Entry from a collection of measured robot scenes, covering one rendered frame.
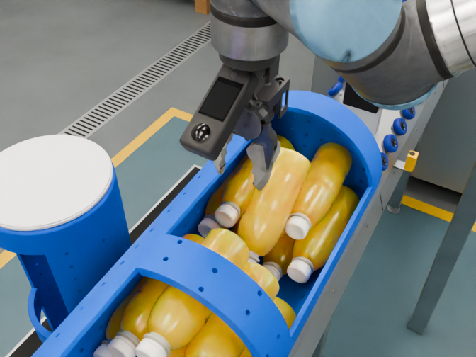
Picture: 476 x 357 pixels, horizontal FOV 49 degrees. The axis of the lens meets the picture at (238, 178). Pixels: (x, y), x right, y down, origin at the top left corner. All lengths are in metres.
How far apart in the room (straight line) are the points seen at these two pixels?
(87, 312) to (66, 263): 0.45
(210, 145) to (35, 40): 3.36
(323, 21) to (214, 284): 0.37
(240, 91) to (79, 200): 0.54
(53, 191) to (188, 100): 2.06
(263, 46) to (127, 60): 2.95
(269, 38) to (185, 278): 0.31
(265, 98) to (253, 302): 0.26
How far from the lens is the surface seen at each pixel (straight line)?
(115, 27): 3.91
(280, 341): 0.74
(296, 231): 0.89
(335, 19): 0.45
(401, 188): 2.40
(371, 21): 0.47
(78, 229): 1.08
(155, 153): 2.75
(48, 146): 1.22
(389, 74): 0.55
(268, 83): 0.68
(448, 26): 0.55
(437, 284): 1.92
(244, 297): 0.69
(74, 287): 1.20
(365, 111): 1.37
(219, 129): 0.61
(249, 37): 0.58
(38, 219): 1.07
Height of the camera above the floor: 1.78
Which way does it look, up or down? 44 degrees down
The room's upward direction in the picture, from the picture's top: straight up
